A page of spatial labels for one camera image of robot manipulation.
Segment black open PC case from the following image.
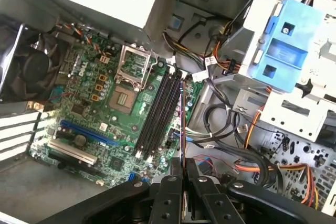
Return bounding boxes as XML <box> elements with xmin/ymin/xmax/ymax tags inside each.
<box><xmin>0</xmin><ymin>0</ymin><xmax>336</xmax><ymax>224</ymax></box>

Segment thin orange wire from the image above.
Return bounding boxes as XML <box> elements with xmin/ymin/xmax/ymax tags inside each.
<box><xmin>243</xmin><ymin>86</ymin><xmax>274</xmax><ymax>150</ymax></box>

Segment grey metal drive cage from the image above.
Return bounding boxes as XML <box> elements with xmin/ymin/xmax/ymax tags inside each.
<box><xmin>220</xmin><ymin>0</ymin><xmax>336</xmax><ymax>143</ymax></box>

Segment black RAM slot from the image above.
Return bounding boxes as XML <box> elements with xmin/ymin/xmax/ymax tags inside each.
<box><xmin>151</xmin><ymin>71</ymin><xmax>184</xmax><ymax>163</ymax></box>
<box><xmin>141</xmin><ymin>66</ymin><xmax>176</xmax><ymax>159</ymax></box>
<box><xmin>135</xmin><ymin>63</ymin><xmax>171</xmax><ymax>158</ymax></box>
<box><xmin>146</xmin><ymin>68</ymin><xmax>181</xmax><ymax>162</ymax></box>

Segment orange black fan wire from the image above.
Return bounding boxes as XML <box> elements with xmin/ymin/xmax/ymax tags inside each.
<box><xmin>56</xmin><ymin>23</ymin><xmax>93</xmax><ymax>44</ymax></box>

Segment red black twisted wire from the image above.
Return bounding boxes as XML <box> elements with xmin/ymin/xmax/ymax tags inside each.
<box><xmin>193</xmin><ymin>154</ymin><xmax>238</xmax><ymax>176</ymax></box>

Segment metal socket cover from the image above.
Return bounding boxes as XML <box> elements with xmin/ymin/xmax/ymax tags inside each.
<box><xmin>114</xmin><ymin>43</ymin><xmax>153</xmax><ymax>90</ymax></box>

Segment black case fan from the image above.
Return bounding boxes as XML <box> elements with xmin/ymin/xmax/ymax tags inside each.
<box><xmin>0</xmin><ymin>22</ymin><xmax>69</xmax><ymax>103</ymax></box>

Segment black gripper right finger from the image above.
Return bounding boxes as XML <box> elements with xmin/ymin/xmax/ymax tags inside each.
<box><xmin>184</xmin><ymin>157</ymin><xmax>309</xmax><ymax>224</ymax></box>

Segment thin wire locking lever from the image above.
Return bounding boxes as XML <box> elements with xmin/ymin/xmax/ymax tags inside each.
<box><xmin>143</xmin><ymin>52</ymin><xmax>160</xmax><ymax>90</ymax></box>

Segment black expansion slot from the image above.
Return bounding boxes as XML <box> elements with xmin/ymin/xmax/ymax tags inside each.
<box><xmin>56</xmin><ymin>158</ymin><xmax>102</xmax><ymax>179</ymax></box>

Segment orange yellow power wires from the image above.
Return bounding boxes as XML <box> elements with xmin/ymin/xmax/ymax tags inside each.
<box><xmin>235</xmin><ymin>155</ymin><xmax>320</xmax><ymax>209</ymax></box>

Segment blue flat SATA cable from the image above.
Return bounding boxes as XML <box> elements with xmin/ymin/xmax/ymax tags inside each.
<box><xmin>172</xmin><ymin>128</ymin><xmax>211</xmax><ymax>147</ymax></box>

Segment blue expansion slot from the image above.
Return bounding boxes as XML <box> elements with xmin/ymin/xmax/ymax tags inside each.
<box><xmin>59</xmin><ymin>119</ymin><xmax>119</xmax><ymax>146</ymax></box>

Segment green motherboard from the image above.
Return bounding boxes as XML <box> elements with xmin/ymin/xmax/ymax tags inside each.
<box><xmin>28</xmin><ymin>31</ymin><xmax>206</xmax><ymax>191</ymax></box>

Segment blue plastic drive latch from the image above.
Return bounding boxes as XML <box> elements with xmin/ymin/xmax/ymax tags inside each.
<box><xmin>251</xmin><ymin>0</ymin><xmax>320</xmax><ymax>94</ymax></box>

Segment CPU socket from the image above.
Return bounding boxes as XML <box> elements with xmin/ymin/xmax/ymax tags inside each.
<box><xmin>109</xmin><ymin>83</ymin><xmax>140</xmax><ymax>116</ymax></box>

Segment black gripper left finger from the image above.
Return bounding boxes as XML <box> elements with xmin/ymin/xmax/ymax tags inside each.
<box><xmin>39</xmin><ymin>156</ymin><xmax>184</xmax><ymax>224</ymax></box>

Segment white expansion slot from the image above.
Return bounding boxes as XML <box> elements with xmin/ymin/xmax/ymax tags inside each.
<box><xmin>48</xmin><ymin>140</ymin><xmax>98</xmax><ymax>166</ymax></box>

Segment main power wire bundle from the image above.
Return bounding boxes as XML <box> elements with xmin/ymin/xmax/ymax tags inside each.
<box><xmin>162</xmin><ymin>31</ymin><xmax>232</xmax><ymax>61</ymax></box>

